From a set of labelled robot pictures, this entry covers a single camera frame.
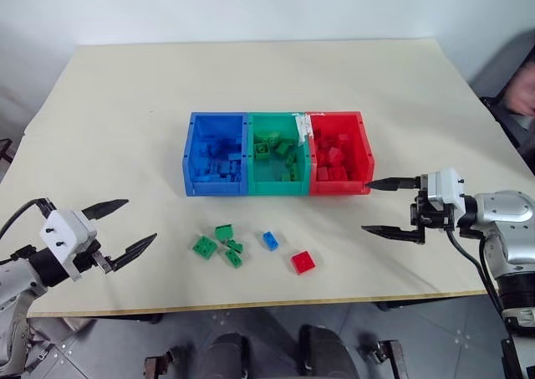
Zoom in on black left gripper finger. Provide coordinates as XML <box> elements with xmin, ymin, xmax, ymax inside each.
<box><xmin>80</xmin><ymin>198</ymin><xmax>130</xmax><ymax>221</ymax></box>
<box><xmin>109</xmin><ymin>233</ymin><xmax>159</xmax><ymax>272</ymax></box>

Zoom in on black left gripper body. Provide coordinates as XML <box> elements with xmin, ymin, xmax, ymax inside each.
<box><xmin>71</xmin><ymin>238</ymin><xmax>117</xmax><ymax>278</ymax></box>

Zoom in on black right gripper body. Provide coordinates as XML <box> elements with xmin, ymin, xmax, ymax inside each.
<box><xmin>409</xmin><ymin>188</ymin><xmax>456</xmax><ymax>233</ymax></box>

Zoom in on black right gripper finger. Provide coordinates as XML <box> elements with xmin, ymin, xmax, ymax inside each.
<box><xmin>360</xmin><ymin>224</ymin><xmax>426</xmax><ymax>245</ymax></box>
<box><xmin>364</xmin><ymin>176</ymin><xmax>423</xmax><ymax>193</ymax></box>

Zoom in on red plastic bin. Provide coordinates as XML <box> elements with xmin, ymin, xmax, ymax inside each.
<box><xmin>306</xmin><ymin>110</ymin><xmax>375</xmax><ymax>197</ymax></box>

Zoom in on flat green square brick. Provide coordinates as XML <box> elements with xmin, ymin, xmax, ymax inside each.
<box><xmin>191</xmin><ymin>235</ymin><xmax>219</xmax><ymax>262</ymax></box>

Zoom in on green brick with slope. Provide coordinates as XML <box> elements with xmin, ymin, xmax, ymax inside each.
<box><xmin>214</xmin><ymin>223</ymin><xmax>236</xmax><ymax>243</ymax></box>

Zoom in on red square brick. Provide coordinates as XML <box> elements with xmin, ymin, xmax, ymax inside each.
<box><xmin>290</xmin><ymin>250</ymin><xmax>317</xmax><ymax>276</ymax></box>

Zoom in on blue plastic bin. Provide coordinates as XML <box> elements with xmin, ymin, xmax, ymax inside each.
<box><xmin>182</xmin><ymin>111</ymin><xmax>250</xmax><ymax>197</ymax></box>

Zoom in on white tape strip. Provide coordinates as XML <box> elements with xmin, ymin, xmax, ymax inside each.
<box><xmin>292</xmin><ymin>111</ymin><xmax>327</xmax><ymax>146</ymax></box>

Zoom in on green plastic bin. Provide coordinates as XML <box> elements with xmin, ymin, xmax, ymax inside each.
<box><xmin>246</xmin><ymin>111</ymin><xmax>314</xmax><ymax>197</ymax></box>

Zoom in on blue rectangular brick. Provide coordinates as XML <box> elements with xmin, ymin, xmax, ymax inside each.
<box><xmin>262</xmin><ymin>230</ymin><xmax>281</xmax><ymax>253</ymax></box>

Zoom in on dark rounded shape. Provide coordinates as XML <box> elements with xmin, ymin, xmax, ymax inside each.
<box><xmin>298</xmin><ymin>324</ymin><xmax>357</xmax><ymax>379</ymax></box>
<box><xmin>195</xmin><ymin>332</ymin><xmax>252</xmax><ymax>379</ymax></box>

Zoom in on person in dark clothing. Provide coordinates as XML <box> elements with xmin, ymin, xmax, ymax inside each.
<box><xmin>471</xmin><ymin>31</ymin><xmax>535</xmax><ymax>116</ymax></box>

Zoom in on black stand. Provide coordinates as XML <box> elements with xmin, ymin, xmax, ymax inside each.
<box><xmin>500</xmin><ymin>334</ymin><xmax>535</xmax><ymax>379</ymax></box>

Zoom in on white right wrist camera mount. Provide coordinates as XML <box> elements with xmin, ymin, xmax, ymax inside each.
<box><xmin>420</xmin><ymin>167</ymin><xmax>467</xmax><ymax>215</ymax></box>

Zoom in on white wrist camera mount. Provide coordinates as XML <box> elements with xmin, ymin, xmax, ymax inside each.
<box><xmin>420</xmin><ymin>167</ymin><xmax>467</xmax><ymax>215</ymax></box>
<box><xmin>39</xmin><ymin>208</ymin><xmax>99</xmax><ymax>283</ymax></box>

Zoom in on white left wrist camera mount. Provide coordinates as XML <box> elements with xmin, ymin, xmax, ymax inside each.
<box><xmin>39</xmin><ymin>208</ymin><xmax>99</xmax><ymax>283</ymax></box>

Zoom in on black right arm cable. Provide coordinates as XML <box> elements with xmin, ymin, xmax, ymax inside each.
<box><xmin>445</xmin><ymin>228</ymin><xmax>507</xmax><ymax>313</ymax></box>

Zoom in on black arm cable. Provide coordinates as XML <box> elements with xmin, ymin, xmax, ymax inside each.
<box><xmin>0</xmin><ymin>197</ymin><xmax>56</xmax><ymax>240</ymax></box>
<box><xmin>445</xmin><ymin>228</ymin><xmax>507</xmax><ymax>313</ymax></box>

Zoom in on black table frame bar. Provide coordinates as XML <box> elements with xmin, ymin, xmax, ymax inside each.
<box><xmin>92</xmin><ymin>311</ymin><xmax>164</xmax><ymax>325</ymax></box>
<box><xmin>374</xmin><ymin>291</ymin><xmax>491</xmax><ymax>312</ymax></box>

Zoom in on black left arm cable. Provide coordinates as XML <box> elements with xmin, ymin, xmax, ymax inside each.
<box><xmin>0</xmin><ymin>197</ymin><xmax>56</xmax><ymax>240</ymax></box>

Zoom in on brown metal bracket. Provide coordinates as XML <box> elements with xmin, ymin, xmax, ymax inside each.
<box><xmin>360</xmin><ymin>339</ymin><xmax>405</xmax><ymax>379</ymax></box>
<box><xmin>143</xmin><ymin>345</ymin><xmax>187</xmax><ymax>379</ymax></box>

